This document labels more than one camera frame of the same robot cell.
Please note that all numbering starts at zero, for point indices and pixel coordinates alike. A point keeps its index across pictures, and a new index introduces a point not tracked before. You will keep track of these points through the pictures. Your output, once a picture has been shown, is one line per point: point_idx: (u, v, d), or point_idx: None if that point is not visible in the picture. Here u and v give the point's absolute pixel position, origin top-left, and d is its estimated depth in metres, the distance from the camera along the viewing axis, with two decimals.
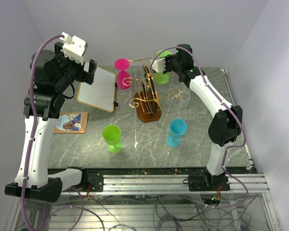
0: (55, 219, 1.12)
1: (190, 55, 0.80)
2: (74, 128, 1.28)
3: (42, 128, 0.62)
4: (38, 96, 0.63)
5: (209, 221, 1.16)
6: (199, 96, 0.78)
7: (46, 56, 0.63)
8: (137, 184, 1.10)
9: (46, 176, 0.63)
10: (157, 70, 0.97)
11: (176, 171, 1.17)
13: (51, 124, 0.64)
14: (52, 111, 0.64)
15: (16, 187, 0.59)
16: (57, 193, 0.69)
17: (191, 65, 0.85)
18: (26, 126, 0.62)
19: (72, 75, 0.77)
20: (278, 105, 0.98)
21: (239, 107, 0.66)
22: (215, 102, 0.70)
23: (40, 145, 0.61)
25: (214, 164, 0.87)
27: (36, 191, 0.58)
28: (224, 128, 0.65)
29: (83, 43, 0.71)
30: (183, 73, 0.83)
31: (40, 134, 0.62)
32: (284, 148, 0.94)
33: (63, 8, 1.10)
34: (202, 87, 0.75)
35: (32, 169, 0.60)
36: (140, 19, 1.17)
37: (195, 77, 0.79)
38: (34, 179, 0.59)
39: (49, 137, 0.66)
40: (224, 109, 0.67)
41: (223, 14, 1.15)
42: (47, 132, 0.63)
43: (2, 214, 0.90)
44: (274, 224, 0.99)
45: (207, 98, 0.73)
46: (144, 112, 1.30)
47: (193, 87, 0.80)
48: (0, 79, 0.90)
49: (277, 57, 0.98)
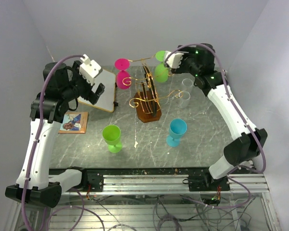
0: (55, 219, 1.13)
1: (211, 57, 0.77)
2: (74, 128, 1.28)
3: (47, 130, 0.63)
4: (45, 100, 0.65)
5: (209, 221, 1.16)
6: (218, 109, 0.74)
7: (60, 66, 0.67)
8: (137, 184, 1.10)
9: (46, 178, 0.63)
10: (171, 65, 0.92)
11: (176, 171, 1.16)
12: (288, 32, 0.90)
13: (55, 127, 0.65)
14: (58, 115, 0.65)
15: (18, 189, 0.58)
16: (56, 199, 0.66)
17: (212, 70, 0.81)
18: (32, 128, 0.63)
19: (79, 92, 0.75)
20: (277, 105, 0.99)
21: (263, 131, 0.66)
22: (238, 122, 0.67)
23: (43, 147, 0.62)
25: (220, 172, 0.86)
27: (37, 192, 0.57)
28: (244, 148, 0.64)
29: (98, 67, 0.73)
30: (202, 79, 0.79)
31: (44, 135, 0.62)
32: (283, 148, 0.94)
33: (63, 8, 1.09)
34: (224, 100, 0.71)
35: (34, 170, 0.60)
36: (141, 19, 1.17)
37: (216, 87, 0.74)
38: (36, 180, 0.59)
39: (52, 141, 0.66)
40: (247, 132, 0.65)
41: (223, 14, 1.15)
42: (51, 134, 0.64)
43: (1, 214, 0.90)
44: (274, 224, 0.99)
45: (228, 115, 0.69)
46: (144, 112, 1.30)
47: (211, 97, 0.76)
48: (1, 79, 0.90)
49: (277, 57, 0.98)
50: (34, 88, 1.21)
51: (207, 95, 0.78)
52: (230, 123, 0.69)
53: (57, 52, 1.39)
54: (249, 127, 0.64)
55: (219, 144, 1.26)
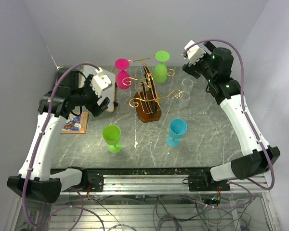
0: (55, 219, 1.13)
1: (229, 66, 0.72)
2: (74, 128, 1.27)
3: (53, 123, 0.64)
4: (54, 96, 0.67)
5: (209, 221, 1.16)
6: (230, 121, 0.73)
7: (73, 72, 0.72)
8: (137, 184, 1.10)
9: (48, 172, 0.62)
10: (190, 56, 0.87)
11: (176, 171, 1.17)
12: None
13: (61, 122, 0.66)
14: (64, 110, 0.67)
15: (19, 179, 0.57)
16: (55, 195, 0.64)
17: (228, 78, 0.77)
18: (38, 121, 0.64)
19: (86, 99, 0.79)
20: (278, 105, 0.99)
21: (277, 149, 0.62)
22: (250, 138, 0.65)
23: (48, 139, 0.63)
25: (221, 175, 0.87)
27: (39, 183, 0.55)
28: (253, 166, 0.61)
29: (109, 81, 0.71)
30: (217, 87, 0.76)
31: (50, 128, 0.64)
32: (283, 148, 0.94)
33: (63, 8, 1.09)
34: (237, 112, 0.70)
35: (37, 161, 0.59)
36: (142, 20, 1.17)
37: (231, 98, 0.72)
38: (39, 171, 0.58)
39: (56, 135, 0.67)
40: (259, 149, 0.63)
41: (224, 14, 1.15)
42: (57, 129, 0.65)
43: (2, 214, 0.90)
44: (274, 224, 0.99)
45: (240, 129, 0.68)
46: (145, 112, 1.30)
47: (225, 107, 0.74)
48: (1, 79, 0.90)
49: (278, 57, 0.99)
50: (34, 88, 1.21)
51: (220, 103, 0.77)
52: (242, 138, 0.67)
53: (57, 52, 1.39)
54: (261, 144, 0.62)
55: (219, 144, 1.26)
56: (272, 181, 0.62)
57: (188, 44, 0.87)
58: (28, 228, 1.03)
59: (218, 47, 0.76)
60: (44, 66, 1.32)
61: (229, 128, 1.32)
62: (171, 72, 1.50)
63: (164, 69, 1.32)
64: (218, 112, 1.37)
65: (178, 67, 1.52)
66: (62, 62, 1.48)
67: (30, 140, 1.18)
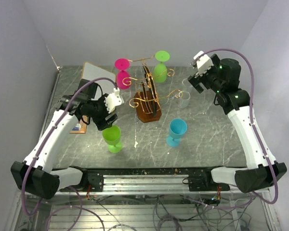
0: (55, 219, 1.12)
1: (236, 75, 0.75)
2: (74, 128, 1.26)
3: (66, 120, 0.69)
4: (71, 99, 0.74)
5: (209, 221, 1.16)
6: (238, 132, 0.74)
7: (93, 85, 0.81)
8: (137, 184, 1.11)
9: (50, 164, 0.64)
10: (200, 65, 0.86)
11: (176, 171, 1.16)
12: None
13: (73, 121, 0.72)
14: (77, 112, 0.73)
15: (23, 166, 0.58)
16: (52, 192, 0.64)
17: (235, 88, 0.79)
18: (55, 116, 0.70)
19: (98, 111, 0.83)
20: (278, 105, 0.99)
21: (283, 166, 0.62)
22: (256, 151, 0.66)
23: (59, 134, 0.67)
25: (222, 180, 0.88)
27: (41, 172, 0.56)
28: (258, 180, 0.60)
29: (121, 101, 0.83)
30: (224, 96, 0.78)
31: (62, 124, 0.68)
32: (284, 148, 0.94)
33: (63, 8, 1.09)
34: (245, 124, 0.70)
35: (44, 151, 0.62)
36: (142, 20, 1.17)
37: (240, 109, 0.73)
38: (44, 161, 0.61)
39: (66, 132, 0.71)
40: (265, 164, 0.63)
41: (223, 13, 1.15)
42: (68, 126, 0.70)
43: (1, 214, 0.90)
44: (274, 224, 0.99)
45: (247, 141, 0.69)
46: (144, 112, 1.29)
47: (232, 118, 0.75)
48: (1, 79, 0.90)
49: (278, 57, 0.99)
50: (34, 87, 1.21)
51: (228, 113, 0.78)
52: (249, 151, 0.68)
53: (57, 52, 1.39)
54: (267, 160, 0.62)
55: (219, 144, 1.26)
56: (275, 196, 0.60)
57: (198, 53, 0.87)
58: (28, 228, 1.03)
59: (225, 58, 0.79)
60: (44, 66, 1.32)
61: (229, 128, 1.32)
62: (171, 72, 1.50)
63: (164, 69, 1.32)
64: (218, 112, 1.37)
65: (178, 67, 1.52)
66: (62, 62, 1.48)
67: (30, 140, 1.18)
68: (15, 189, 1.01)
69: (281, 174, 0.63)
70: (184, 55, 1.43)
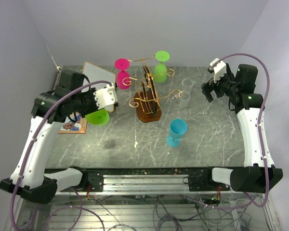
0: (55, 219, 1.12)
1: (252, 77, 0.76)
2: (74, 128, 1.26)
3: (46, 129, 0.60)
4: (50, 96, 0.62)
5: (209, 221, 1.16)
6: (243, 130, 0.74)
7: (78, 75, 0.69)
8: (137, 184, 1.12)
9: (41, 176, 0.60)
10: (217, 70, 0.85)
11: (176, 171, 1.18)
12: None
13: (56, 127, 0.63)
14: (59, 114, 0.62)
15: (10, 185, 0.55)
16: (49, 197, 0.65)
17: (251, 90, 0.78)
18: (32, 125, 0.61)
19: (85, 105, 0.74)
20: (279, 105, 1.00)
21: (280, 171, 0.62)
22: (255, 151, 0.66)
23: (41, 146, 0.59)
25: (219, 178, 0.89)
27: (28, 191, 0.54)
28: (250, 179, 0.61)
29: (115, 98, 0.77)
30: (237, 96, 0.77)
31: (43, 135, 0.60)
32: (285, 148, 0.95)
33: (63, 8, 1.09)
34: (251, 124, 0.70)
35: (28, 169, 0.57)
36: (142, 20, 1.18)
37: (249, 109, 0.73)
38: (29, 179, 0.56)
39: (51, 140, 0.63)
40: (260, 164, 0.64)
41: (223, 14, 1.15)
42: (50, 134, 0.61)
43: (2, 214, 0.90)
44: (274, 224, 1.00)
45: (249, 141, 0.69)
46: (145, 112, 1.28)
47: (240, 116, 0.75)
48: (1, 79, 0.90)
49: (279, 57, 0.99)
50: (34, 87, 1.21)
51: (238, 113, 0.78)
52: (248, 151, 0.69)
53: (57, 52, 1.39)
54: (263, 160, 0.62)
55: (219, 144, 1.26)
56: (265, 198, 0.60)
57: (214, 60, 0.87)
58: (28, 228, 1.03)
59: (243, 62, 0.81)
60: (44, 66, 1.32)
61: (229, 128, 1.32)
62: (171, 72, 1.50)
63: (165, 69, 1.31)
64: (218, 112, 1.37)
65: (178, 67, 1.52)
66: (62, 62, 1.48)
67: None
68: None
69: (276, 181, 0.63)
70: (184, 55, 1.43)
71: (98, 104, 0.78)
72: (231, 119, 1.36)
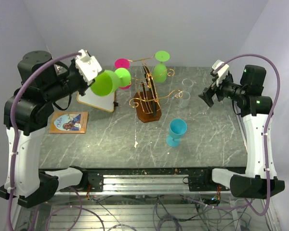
0: (55, 219, 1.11)
1: (260, 79, 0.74)
2: (74, 128, 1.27)
3: (25, 142, 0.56)
4: (20, 102, 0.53)
5: (209, 221, 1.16)
6: (248, 136, 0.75)
7: (41, 57, 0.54)
8: (137, 184, 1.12)
9: (35, 182, 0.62)
10: (222, 72, 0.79)
11: (176, 171, 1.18)
12: None
13: (36, 136, 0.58)
14: (35, 122, 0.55)
15: (6, 194, 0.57)
16: (51, 192, 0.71)
17: (259, 92, 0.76)
18: (9, 136, 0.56)
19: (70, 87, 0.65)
20: (279, 105, 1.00)
21: (281, 184, 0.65)
22: (258, 162, 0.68)
23: (24, 158, 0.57)
25: (219, 180, 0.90)
27: (24, 200, 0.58)
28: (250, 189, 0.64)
29: (98, 69, 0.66)
30: (244, 99, 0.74)
31: (23, 147, 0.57)
32: (285, 148, 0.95)
33: (63, 9, 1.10)
34: (256, 133, 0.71)
35: (18, 180, 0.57)
36: (142, 20, 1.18)
37: (256, 115, 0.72)
38: (21, 190, 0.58)
39: (34, 148, 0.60)
40: (263, 176, 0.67)
41: (223, 14, 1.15)
42: (31, 145, 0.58)
43: (2, 214, 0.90)
44: (274, 224, 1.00)
45: (253, 150, 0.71)
46: (144, 112, 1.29)
47: (246, 121, 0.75)
48: (1, 79, 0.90)
49: (279, 57, 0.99)
50: None
51: (243, 116, 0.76)
52: (251, 160, 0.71)
53: (57, 52, 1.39)
54: (266, 173, 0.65)
55: (219, 144, 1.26)
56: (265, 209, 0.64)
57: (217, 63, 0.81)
58: (28, 227, 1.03)
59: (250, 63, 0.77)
60: None
61: (229, 128, 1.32)
62: (171, 72, 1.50)
63: (165, 69, 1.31)
64: (218, 112, 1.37)
65: (178, 67, 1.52)
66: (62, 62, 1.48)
67: None
68: None
69: (277, 191, 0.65)
70: (184, 55, 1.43)
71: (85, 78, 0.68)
72: (231, 119, 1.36)
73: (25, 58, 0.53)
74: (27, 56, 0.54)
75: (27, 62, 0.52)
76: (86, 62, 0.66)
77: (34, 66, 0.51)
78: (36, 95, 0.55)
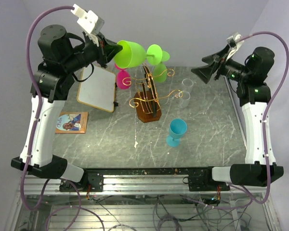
0: (55, 219, 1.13)
1: (267, 69, 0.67)
2: (74, 128, 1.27)
3: (47, 109, 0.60)
4: (45, 74, 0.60)
5: (209, 221, 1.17)
6: (246, 124, 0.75)
7: (56, 32, 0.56)
8: (137, 184, 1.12)
9: (48, 155, 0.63)
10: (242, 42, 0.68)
11: (176, 171, 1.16)
12: None
13: (57, 107, 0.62)
14: (59, 93, 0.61)
15: (20, 164, 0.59)
16: (60, 172, 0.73)
17: (260, 81, 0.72)
18: (33, 105, 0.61)
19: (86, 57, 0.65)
20: (279, 105, 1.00)
21: (280, 169, 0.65)
22: (257, 148, 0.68)
23: (44, 126, 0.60)
25: (220, 177, 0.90)
27: (38, 169, 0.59)
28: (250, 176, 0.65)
29: (95, 18, 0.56)
30: (243, 87, 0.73)
31: (45, 115, 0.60)
32: (284, 148, 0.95)
33: (64, 8, 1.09)
34: (256, 120, 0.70)
35: (35, 148, 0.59)
36: (142, 20, 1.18)
37: (255, 104, 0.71)
38: (37, 158, 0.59)
39: (54, 119, 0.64)
40: (262, 162, 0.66)
41: (223, 14, 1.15)
42: (52, 114, 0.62)
43: (2, 214, 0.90)
44: (274, 224, 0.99)
45: (252, 137, 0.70)
46: (144, 112, 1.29)
47: (245, 110, 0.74)
48: (1, 79, 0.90)
49: (279, 58, 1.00)
50: None
51: (242, 105, 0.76)
52: (250, 147, 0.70)
53: None
54: (266, 159, 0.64)
55: (219, 144, 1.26)
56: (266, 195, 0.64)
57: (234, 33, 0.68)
58: (28, 227, 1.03)
59: (261, 47, 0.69)
60: None
61: (229, 128, 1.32)
62: (171, 72, 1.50)
63: (165, 68, 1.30)
64: (218, 112, 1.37)
65: (178, 67, 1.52)
66: None
67: None
68: (15, 190, 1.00)
69: (276, 176, 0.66)
70: (184, 55, 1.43)
71: (96, 43, 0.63)
72: (231, 119, 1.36)
73: (43, 35, 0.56)
74: (44, 30, 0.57)
75: (45, 38, 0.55)
76: (82, 17, 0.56)
77: (52, 42, 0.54)
78: (57, 68, 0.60)
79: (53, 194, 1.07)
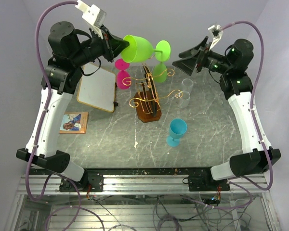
0: (55, 219, 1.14)
1: (247, 60, 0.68)
2: (74, 128, 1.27)
3: (56, 101, 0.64)
4: (57, 69, 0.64)
5: (209, 221, 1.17)
6: (235, 115, 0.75)
7: (65, 28, 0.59)
8: (137, 184, 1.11)
9: (53, 147, 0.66)
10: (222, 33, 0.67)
11: (176, 171, 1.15)
12: None
13: (65, 99, 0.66)
14: (68, 86, 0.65)
15: (26, 154, 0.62)
16: (63, 167, 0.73)
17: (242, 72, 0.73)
18: (43, 97, 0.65)
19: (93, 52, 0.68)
20: (279, 105, 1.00)
21: (277, 152, 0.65)
22: (252, 136, 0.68)
23: (52, 117, 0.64)
25: (220, 176, 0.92)
27: (43, 160, 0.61)
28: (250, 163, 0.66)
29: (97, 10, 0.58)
30: (227, 81, 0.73)
31: (53, 106, 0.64)
32: (284, 148, 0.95)
33: (63, 8, 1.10)
34: (244, 110, 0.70)
35: (42, 138, 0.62)
36: (142, 20, 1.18)
37: (240, 94, 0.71)
38: (43, 148, 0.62)
39: (60, 112, 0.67)
40: (259, 148, 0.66)
41: (223, 14, 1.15)
42: (60, 106, 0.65)
43: (2, 214, 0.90)
44: (274, 224, 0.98)
45: (245, 126, 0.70)
46: (144, 112, 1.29)
47: (232, 102, 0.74)
48: (0, 79, 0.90)
49: (278, 58, 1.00)
50: (35, 86, 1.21)
51: (228, 98, 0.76)
52: (245, 135, 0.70)
53: None
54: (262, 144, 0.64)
55: (219, 144, 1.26)
56: (270, 178, 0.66)
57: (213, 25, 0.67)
58: (29, 227, 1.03)
59: (241, 40, 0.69)
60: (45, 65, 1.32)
61: (229, 128, 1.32)
62: (171, 72, 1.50)
63: (164, 67, 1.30)
64: (218, 112, 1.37)
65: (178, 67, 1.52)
66: None
67: None
68: (15, 189, 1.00)
69: (275, 160, 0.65)
70: None
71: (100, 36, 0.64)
72: (231, 119, 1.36)
73: (52, 32, 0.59)
74: (54, 26, 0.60)
75: (55, 35, 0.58)
76: (85, 11, 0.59)
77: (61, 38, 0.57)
78: (67, 63, 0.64)
79: (53, 194, 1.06)
